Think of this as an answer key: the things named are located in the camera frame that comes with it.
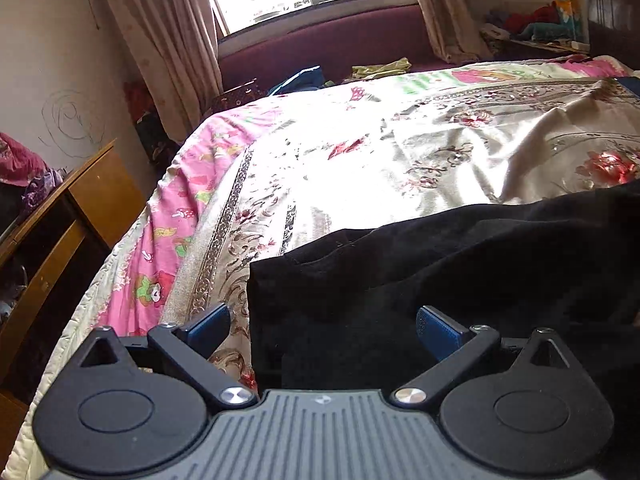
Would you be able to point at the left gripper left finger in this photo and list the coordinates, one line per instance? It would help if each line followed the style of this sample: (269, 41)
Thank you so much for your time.
(184, 352)

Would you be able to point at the floral satin bedspread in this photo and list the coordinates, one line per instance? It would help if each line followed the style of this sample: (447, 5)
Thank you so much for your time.
(403, 147)

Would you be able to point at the right beige curtain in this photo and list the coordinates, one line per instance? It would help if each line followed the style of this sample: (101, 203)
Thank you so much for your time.
(453, 34)

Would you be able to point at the pink cartoon quilt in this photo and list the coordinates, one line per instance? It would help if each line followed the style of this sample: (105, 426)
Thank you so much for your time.
(130, 290)

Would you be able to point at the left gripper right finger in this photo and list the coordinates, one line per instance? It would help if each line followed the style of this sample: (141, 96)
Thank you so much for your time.
(458, 350)

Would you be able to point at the left beige curtain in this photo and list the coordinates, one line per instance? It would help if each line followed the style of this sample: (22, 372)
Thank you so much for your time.
(175, 46)

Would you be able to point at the yellow-green cloth on bench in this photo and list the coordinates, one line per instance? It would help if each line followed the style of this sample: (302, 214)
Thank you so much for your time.
(372, 72)

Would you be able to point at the blue cloth on bench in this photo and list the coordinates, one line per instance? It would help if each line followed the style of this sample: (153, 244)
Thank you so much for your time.
(308, 79)

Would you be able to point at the clutter pile on nightstand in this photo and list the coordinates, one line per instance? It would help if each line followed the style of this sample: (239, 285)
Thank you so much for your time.
(521, 31)

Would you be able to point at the dark wooden headboard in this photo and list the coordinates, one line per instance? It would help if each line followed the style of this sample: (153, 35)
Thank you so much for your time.
(613, 29)

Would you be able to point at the wooden TV cabinet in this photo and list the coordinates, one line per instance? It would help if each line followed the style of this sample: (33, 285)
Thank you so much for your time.
(53, 254)

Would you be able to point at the pink cloth over TV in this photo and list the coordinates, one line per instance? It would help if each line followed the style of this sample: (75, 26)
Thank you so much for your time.
(26, 179)

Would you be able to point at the black pants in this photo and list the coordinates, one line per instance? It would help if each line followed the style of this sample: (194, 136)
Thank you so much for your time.
(340, 312)

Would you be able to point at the beige curtain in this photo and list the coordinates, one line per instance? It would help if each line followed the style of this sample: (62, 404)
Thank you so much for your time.
(175, 46)
(453, 34)

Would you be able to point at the maroon upholstered window bench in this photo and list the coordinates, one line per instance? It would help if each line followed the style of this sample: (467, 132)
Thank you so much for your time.
(376, 37)

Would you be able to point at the dark box by curtain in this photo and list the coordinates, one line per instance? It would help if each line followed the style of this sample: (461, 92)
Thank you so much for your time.
(237, 96)

